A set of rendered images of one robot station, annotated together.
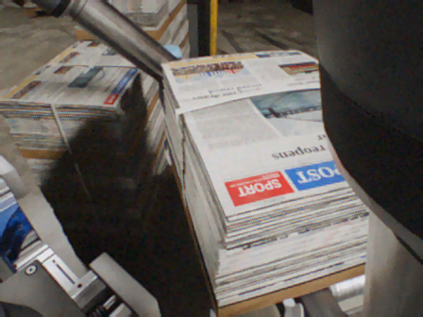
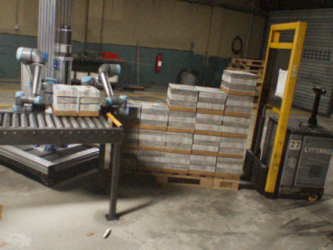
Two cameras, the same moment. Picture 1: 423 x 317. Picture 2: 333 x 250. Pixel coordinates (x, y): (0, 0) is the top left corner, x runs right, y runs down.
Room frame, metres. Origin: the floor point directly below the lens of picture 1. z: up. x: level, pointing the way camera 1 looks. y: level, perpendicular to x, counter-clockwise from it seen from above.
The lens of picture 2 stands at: (0.73, -3.10, 1.51)
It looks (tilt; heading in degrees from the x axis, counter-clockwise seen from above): 13 degrees down; 81
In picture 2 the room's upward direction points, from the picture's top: 7 degrees clockwise
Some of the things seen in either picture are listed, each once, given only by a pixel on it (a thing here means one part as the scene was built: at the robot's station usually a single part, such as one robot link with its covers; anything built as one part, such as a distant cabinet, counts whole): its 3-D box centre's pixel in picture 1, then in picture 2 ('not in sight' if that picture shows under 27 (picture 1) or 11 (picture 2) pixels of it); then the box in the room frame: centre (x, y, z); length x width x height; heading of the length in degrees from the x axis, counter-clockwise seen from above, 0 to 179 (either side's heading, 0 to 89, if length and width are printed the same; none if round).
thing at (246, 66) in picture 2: not in sight; (251, 82); (4.70, 6.33, 0.65); 1.33 x 0.94 x 1.30; 20
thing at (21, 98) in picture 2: not in sight; (21, 98); (-0.08, -0.14, 0.90); 0.11 x 0.08 x 0.11; 173
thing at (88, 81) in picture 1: (133, 119); (163, 143); (1.31, 0.40, 0.42); 1.17 x 0.39 x 0.83; 175
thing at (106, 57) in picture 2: not in sight; (90, 69); (-0.02, 6.41, 0.55); 1.80 x 0.70 x 1.09; 16
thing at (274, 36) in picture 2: not in sight; (263, 99); (2.49, 0.63, 0.97); 0.09 x 0.09 x 1.75; 85
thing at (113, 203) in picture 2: not in sight; (115, 181); (0.78, -0.51, 0.34); 0.06 x 0.06 x 0.68; 16
